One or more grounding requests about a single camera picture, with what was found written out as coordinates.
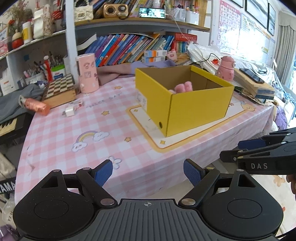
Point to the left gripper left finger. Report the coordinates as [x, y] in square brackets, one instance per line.
[92, 181]

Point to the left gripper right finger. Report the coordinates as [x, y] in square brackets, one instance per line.
[203, 181]

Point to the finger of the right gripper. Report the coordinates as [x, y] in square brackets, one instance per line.
[255, 155]
[253, 144]

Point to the pink fuzzy glove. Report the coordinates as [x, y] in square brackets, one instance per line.
[182, 88]

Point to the stack of old books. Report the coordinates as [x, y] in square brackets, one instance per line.
[260, 91]

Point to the pink checkered tablecloth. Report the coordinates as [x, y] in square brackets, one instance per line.
[104, 129]

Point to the black smartphone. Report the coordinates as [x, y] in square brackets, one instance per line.
[251, 75]

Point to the small white charger cube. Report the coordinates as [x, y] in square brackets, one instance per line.
[69, 111]

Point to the pink kids water bottle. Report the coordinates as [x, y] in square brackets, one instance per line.
[226, 69]

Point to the black keyboard piano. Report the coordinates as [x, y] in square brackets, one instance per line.
[15, 128]

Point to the wooden chess board box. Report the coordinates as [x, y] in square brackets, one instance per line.
[59, 92]

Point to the pink bottle lying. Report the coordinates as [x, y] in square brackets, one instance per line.
[34, 105]

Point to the grey cloth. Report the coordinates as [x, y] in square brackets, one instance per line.
[10, 106]

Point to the pink pig figurine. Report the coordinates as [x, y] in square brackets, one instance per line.
[172, 55]

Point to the pink sticker cylinder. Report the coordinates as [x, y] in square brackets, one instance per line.
[87, 73]

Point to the orange white medicine box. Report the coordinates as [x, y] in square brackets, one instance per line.
[155, 53]

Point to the row of books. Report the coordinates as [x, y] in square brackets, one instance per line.
[115, 49]

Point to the white shelf unit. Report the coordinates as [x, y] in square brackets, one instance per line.
[65, 40]

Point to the phone on shelf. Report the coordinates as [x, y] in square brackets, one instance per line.
[152, 13]

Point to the white pearl handbag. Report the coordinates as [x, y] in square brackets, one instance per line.
[83, 13]

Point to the gold retro radio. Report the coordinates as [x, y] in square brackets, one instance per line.
[115, 11]

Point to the alphabet wall poster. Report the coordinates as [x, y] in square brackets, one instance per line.
[228, 27]

